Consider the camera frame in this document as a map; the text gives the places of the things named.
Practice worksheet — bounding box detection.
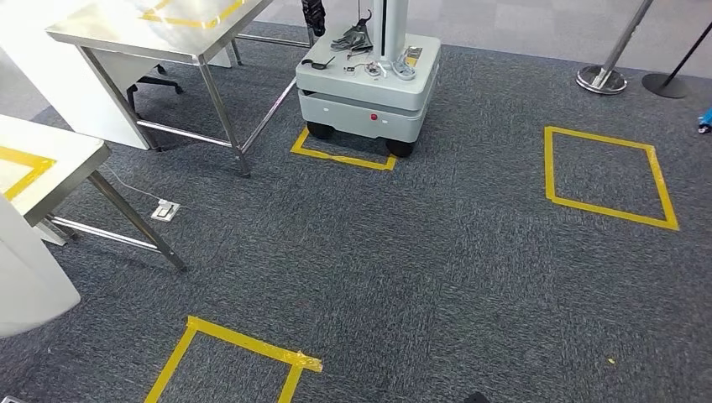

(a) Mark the white plastic shell part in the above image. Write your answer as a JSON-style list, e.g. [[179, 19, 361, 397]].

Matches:
[[0, 193, 82, 340]]

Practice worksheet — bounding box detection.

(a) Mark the steel workbench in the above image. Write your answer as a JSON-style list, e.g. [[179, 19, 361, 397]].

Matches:
[[44, 0, 317, 180], [0, 113, 189, 275]]

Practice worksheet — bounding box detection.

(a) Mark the yellow floor tape square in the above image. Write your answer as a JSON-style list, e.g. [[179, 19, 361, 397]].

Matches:
[[289, 126, 399, 172], [542, 125, 681, 233], [143, 315, 325, 403]]

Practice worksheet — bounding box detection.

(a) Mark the black hand tool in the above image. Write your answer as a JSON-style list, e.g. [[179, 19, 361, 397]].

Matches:
[[299, 55, 338, 71]]

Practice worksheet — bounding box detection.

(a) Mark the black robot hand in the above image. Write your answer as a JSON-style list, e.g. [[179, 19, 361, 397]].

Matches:
[[301, 0, 327, 39]]

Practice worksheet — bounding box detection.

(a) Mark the white floor socket box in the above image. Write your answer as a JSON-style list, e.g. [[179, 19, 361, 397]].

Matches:
[[149, 198, 182, 223]]

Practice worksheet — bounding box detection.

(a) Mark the black chair base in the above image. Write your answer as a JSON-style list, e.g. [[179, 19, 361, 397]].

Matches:
[[125, 62, 186, 116]]

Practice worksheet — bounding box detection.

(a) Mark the yellow tape marking on bench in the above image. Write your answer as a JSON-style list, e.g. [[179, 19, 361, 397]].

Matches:
[[0, 144, 58, 202], [138, 0, 247, 30]]

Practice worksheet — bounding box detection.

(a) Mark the white cabinet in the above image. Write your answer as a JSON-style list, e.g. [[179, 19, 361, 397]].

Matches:
[[0, 33, 164, 152]]

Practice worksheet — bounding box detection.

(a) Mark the black stanchion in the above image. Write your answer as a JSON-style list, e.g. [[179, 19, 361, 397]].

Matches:
[[641, 21, 712, 102]]

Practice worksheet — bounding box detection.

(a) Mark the white floor cable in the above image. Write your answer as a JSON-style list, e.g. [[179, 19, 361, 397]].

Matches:
[[102, 162, 168, 206]]

